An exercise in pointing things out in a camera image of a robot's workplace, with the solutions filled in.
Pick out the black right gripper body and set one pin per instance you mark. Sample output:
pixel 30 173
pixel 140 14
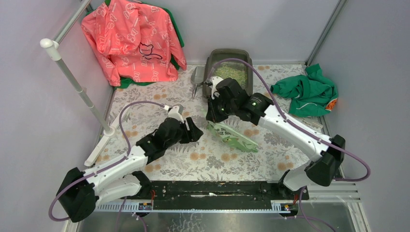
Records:
pixel 221 110

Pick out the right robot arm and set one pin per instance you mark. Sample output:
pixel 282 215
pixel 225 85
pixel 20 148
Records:
pixel 323 151

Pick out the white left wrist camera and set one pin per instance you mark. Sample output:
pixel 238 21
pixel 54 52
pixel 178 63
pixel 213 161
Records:
pixel 175 112

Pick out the grey plastic litter box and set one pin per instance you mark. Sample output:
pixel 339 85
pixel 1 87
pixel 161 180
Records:
pixel 219 56

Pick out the white clothes rack pole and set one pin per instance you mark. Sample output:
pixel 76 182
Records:
pixel 109 130

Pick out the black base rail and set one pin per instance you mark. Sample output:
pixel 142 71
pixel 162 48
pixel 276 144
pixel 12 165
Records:
pixel 215 195

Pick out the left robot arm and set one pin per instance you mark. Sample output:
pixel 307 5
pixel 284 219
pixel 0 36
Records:
pixel 82 191

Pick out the beige bag sealing clip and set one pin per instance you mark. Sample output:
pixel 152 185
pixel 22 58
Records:
pixel 312 123

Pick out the metal litter scoop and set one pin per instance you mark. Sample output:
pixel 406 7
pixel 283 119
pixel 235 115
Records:
pixel 197 79

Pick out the crumpled green garment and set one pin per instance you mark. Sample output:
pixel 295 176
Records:
pixel 311 95

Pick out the pink hooded jacket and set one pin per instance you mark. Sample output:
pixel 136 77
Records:
pixel 134 41

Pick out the green cat litter bag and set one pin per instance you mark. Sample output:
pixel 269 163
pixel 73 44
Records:
pixel 228 132

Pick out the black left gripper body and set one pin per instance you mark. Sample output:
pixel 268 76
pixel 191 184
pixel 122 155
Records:
pixel 186 130

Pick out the green cat litter pile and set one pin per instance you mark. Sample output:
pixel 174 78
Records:
pixel 234 70

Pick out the floral patterned mat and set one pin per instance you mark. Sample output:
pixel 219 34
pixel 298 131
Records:
pixel 208 159

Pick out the green garment behind jacket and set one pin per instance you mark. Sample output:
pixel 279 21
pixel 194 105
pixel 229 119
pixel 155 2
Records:
pixel 147 81

